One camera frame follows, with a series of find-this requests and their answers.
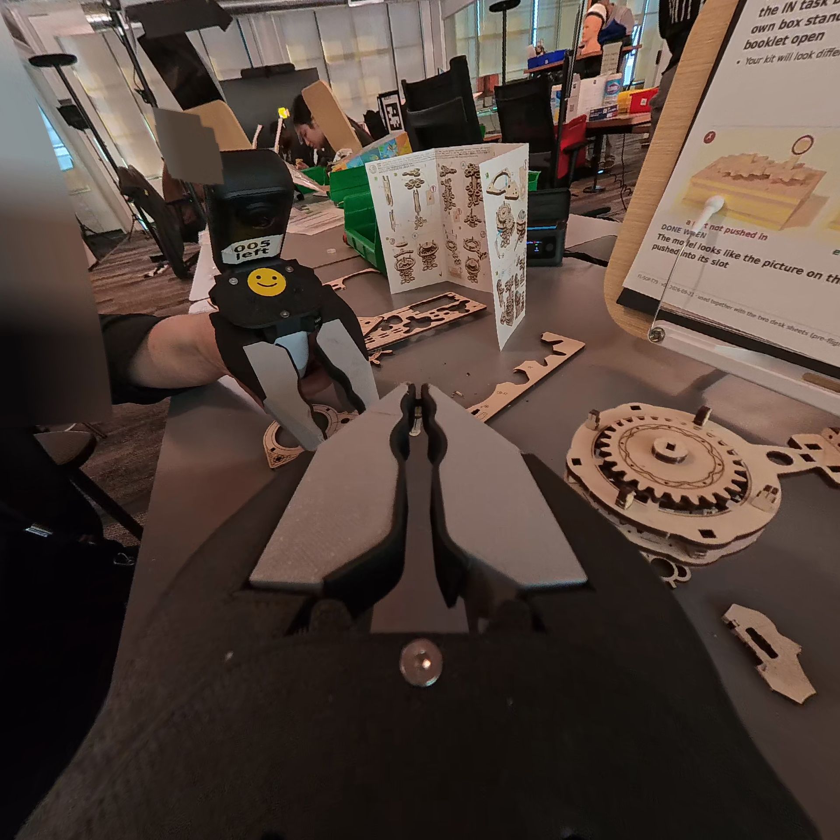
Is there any black power device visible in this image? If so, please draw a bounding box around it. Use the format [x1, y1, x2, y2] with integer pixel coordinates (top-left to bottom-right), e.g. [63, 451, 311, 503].
[525, 188, 572, 268]

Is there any folded instruction booklet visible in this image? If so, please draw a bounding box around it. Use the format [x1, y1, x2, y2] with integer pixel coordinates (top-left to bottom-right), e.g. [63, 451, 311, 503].
[365, 143, 530, 352]

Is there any black angled panel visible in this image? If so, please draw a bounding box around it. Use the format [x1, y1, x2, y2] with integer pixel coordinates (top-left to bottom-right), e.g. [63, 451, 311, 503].
[123, 0, 234, 112]

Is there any round wooden ring plate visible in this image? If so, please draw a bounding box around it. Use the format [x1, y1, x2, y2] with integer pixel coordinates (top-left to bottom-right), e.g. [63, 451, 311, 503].
[262, 403, 363, 470]

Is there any wooden gear model assembly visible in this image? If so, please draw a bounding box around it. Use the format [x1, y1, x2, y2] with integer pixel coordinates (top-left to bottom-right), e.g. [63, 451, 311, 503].
[564, 402, 840, 586]

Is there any wavy wooden sheet strip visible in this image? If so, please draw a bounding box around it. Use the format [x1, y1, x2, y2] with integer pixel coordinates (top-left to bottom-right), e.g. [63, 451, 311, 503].
[467, 331, 586, 423]

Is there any wooden sheet with cutouts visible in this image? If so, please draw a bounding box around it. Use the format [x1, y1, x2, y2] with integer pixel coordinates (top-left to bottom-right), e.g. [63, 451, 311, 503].
[357, 292, 488, 365]

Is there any instruction sheet on wooden stand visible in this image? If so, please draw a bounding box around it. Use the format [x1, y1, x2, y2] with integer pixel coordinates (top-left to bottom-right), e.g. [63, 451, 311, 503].
[604, 0, 840, 395]

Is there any person's left hand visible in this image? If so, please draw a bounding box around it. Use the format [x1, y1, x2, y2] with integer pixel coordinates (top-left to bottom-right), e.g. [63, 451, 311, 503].
[174, 314, 337, 413]

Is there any black floor lamp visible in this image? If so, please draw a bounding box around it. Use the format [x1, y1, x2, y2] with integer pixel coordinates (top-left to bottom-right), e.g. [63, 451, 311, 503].
[489, 0, 519, 89]
[28, 54, 165, 277]

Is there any red office chair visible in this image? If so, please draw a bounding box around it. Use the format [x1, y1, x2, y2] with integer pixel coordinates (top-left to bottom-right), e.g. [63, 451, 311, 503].
[554, 115, 592, 191]

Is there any green plastic bin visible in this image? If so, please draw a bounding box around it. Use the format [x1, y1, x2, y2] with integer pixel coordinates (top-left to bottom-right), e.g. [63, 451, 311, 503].
[343, 190, 389, 275]
[327, 164, 374, 204]

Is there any colourful cardboard box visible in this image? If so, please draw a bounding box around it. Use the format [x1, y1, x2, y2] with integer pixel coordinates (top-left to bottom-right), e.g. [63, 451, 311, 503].
[331, 131, 413, 173]

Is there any paper sheet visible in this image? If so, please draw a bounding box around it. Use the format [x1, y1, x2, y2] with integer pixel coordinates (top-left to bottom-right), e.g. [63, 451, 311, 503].
[289, 197, 345, 234]

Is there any slotted wooden piece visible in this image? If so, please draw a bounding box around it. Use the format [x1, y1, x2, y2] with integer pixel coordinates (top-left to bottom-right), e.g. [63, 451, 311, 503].
[722, 604, 818, 705]

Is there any dark flat screen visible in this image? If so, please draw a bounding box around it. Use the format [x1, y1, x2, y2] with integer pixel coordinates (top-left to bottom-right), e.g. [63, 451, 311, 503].
[220, 66, 320, 139]

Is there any black office chair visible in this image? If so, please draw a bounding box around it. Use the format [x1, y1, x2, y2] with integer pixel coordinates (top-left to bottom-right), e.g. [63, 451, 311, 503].
[493, 77, 559, 191]
[402, 56, 485, 151]

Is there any tan wooden stand board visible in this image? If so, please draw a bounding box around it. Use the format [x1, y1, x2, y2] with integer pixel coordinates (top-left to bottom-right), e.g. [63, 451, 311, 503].
[190, 100, 253, 153]
[301, 80, 363, 153]

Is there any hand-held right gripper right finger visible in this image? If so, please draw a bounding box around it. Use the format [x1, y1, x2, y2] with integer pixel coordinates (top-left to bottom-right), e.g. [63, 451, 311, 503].
[421, 382, 589, 610]

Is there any person's black clothing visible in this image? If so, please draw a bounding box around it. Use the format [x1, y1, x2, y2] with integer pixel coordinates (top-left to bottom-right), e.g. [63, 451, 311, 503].
[0, 420, 142, 840]

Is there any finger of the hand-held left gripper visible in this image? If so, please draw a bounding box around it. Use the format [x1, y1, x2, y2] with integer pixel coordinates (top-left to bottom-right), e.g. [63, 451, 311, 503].
[314, 317, 382, 416]
[243, 336, 329, 454]

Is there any small wooden sheet offcut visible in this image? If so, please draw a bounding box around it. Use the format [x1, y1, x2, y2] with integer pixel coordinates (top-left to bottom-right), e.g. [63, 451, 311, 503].
[323, 267, 383, 294]

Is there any person's left forearm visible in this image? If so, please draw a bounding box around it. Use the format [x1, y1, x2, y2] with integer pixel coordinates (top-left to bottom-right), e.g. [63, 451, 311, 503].
[100, 312, 181, 406]

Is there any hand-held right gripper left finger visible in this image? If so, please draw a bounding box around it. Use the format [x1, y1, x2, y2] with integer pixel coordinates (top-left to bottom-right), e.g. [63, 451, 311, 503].
[248, 382, 417, 618]

